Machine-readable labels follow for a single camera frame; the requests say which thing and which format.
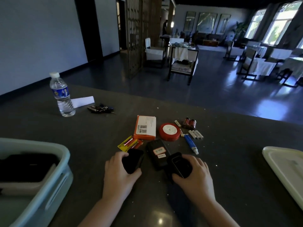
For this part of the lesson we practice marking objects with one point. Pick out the person's left hand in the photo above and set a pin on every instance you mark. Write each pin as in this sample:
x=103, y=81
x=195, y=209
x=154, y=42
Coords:
x=117, y=177

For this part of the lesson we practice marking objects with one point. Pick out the person's right hand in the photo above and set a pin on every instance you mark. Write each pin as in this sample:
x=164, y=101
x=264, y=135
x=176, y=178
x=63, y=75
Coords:
x=197, y=184

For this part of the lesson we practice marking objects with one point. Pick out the person's right thumb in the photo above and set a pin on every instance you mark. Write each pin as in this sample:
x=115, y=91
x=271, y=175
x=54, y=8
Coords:
x=178, y=178

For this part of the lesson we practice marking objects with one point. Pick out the person's left thumb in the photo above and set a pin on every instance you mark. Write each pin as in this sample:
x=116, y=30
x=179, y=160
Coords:
x=136, y=174

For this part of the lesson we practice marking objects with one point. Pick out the black phone with silver rim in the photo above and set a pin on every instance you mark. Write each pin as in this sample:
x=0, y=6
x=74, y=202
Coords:
x=180, y=165

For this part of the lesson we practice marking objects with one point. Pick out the black glossy phone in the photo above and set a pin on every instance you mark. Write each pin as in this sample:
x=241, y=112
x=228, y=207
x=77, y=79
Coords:
x=133, y=160

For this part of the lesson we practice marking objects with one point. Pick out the person's left forearm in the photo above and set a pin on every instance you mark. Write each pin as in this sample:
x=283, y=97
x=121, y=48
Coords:
x=101, y=213

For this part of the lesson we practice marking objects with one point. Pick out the person's right forearm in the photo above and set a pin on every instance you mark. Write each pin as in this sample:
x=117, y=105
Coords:
x=216, y=215

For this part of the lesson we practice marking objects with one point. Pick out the black phone with labels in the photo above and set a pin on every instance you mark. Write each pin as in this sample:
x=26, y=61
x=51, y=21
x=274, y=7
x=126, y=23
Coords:
x=157, y=153

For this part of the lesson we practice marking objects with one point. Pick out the yellow battery blister pack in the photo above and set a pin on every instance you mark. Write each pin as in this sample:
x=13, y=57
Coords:
x=126, y=144

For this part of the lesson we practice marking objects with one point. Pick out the blue glue tube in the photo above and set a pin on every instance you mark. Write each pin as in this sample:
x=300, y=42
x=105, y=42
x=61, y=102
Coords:
x=190, y=143

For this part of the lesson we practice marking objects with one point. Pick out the yellow small battery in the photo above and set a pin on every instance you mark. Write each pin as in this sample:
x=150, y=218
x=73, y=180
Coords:
x=181, y=133
x=177, y=123

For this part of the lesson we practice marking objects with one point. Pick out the white small battery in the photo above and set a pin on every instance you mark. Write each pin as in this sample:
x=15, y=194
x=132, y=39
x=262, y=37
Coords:
x=199, y=134
x=191, y=134
x=195, y=134

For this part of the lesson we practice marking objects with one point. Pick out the red and white tape reel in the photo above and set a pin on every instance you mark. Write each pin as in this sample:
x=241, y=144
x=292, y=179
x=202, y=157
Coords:
x=169, y=131

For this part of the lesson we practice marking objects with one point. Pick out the orange and white box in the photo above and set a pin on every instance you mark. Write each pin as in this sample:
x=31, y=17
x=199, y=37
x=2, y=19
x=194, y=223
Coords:
x=144, y=127

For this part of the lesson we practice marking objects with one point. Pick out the red battery pack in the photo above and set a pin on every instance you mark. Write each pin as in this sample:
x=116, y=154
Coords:
x=189, y=123

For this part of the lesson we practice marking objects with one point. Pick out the bunch of black keys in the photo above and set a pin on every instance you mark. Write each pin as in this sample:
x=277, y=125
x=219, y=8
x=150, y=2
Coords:
x=100, y=109

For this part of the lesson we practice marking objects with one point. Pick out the white folded paper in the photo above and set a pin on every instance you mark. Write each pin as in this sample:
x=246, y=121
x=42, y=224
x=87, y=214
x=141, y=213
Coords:
x=82, y=101

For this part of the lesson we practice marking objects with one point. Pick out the light blue plastic bin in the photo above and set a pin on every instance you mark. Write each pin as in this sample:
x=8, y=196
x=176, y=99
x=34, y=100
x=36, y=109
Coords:
x=47, y=193

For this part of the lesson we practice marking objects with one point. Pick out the clear plastic water bottle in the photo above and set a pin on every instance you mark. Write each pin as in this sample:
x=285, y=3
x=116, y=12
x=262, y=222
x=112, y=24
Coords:
x=62, y=96

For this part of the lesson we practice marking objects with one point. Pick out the white plastic lid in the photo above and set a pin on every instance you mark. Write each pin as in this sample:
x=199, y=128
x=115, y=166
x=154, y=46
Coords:
x=287, y=170

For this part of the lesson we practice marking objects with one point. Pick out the white covered chair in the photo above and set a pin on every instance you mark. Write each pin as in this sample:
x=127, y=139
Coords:
x=153, y=53

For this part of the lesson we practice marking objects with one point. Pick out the white cloth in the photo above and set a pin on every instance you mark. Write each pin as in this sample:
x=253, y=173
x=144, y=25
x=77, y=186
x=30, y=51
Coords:
x=181, y=53

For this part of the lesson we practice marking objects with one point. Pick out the wooden lattice screen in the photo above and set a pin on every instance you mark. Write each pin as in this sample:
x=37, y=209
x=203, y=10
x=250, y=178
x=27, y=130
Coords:
x=139, y=33

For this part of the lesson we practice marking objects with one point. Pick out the dark sofa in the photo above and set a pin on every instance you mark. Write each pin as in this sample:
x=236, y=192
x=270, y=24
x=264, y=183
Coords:
x=210, y=39

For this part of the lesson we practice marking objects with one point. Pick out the dark door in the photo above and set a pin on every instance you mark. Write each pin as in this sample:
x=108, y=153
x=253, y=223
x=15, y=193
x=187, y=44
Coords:
x=88, y=28

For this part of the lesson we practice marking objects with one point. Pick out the green potted plant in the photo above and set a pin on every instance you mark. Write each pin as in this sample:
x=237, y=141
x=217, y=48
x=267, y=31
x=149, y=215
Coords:
x=240, y=30

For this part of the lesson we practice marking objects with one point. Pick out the arched window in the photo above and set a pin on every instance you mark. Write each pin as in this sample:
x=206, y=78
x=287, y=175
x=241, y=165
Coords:
x=255, y=23
x=281, y=23

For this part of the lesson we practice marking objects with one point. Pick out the framed wall picture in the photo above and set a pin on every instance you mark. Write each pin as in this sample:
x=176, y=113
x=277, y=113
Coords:
x=206, y=23
x=223, y=24
x=189, y=21

